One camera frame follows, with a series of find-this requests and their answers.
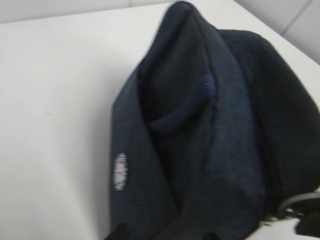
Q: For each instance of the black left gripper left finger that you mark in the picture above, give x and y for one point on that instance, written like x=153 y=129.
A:
x=121 y=232

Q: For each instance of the navy blue fabric lunch bag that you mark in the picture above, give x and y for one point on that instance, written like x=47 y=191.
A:
x=212 y=132

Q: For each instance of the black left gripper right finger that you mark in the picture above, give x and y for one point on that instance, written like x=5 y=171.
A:
x=210 y=236

